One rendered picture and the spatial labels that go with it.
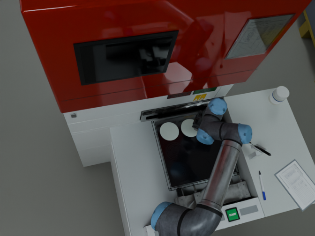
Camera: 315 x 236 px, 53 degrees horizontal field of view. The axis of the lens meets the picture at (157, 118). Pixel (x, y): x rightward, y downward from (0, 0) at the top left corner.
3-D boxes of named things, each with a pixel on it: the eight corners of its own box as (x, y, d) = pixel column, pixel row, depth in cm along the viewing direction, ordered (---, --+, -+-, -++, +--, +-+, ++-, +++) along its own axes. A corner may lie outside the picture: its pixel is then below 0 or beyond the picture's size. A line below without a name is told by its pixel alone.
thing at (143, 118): (139, 119, 169) (141, 113, 160) (215, 105, 178) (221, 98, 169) (140, 122, 168) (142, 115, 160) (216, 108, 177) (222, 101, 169)
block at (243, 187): (237, 183, 159) (239, 182, 157) (243, 181, 160) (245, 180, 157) (242, 199, 157) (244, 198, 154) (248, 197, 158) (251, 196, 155)
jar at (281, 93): (266, 94, 171) (274, 86, 162) (277, 92, 173) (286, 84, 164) (270, 106, 169) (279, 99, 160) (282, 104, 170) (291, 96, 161)
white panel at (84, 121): (70, 130, 164) (58, 97, 128) (214, 104, 181) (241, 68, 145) (71, 136, 163) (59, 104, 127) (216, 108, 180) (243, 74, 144)
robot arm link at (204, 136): (215, 139, 123) (224, 114, 127) (191, 136, 130) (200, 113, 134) (223, 148, 128) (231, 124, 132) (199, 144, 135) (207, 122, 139)
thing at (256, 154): (244, 149, 158) (255, 141, 145) (251, 147, 159) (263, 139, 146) (249, 160, 156) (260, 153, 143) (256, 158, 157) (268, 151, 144)
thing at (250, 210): (142, 227, 151) (145, 225, 139) (246, 200, 163) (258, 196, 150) (147, 247, 148) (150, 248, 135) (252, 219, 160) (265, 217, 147)
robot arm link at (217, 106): (206, 110, 129) (213, 92, 132) (200, 119, 139) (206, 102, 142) (224, 117, 129) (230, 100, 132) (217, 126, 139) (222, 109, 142)
